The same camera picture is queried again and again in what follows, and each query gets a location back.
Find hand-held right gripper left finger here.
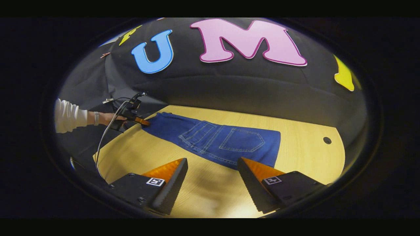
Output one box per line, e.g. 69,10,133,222
107,158,189,216

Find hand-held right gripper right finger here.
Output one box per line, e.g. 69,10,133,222
237,157,328,213

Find blue denim jeans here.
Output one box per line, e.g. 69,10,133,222
142,112,282,170

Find black backdrop cloth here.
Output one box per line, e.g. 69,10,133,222
56,18,368,164

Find thin grey cable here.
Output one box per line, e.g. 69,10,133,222
95,98,132,180

